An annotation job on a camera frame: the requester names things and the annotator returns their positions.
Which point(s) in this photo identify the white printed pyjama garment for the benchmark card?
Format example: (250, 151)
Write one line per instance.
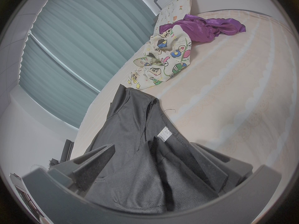
(163, 62)

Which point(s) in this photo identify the purple satin garment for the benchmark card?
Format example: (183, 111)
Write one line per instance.
(200, 29)

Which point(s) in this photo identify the white printed pillow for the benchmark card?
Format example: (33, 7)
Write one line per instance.
(175, 10)

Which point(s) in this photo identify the bed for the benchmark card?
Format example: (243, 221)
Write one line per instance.
(233, 90)

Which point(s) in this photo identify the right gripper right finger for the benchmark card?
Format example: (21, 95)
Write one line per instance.
(224, 167)

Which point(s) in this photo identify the blue-green curtain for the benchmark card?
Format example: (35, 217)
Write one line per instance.
(93, 24)
(53, 85)

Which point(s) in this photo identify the black T-shirt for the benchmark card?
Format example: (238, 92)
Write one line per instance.
(130, 136)

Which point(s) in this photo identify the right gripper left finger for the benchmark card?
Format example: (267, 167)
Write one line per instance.
(86, 169)

